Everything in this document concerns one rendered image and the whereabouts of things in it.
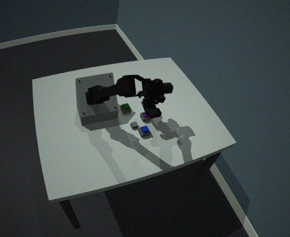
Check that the blue button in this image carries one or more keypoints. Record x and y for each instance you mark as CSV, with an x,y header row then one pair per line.
x,y
144,131

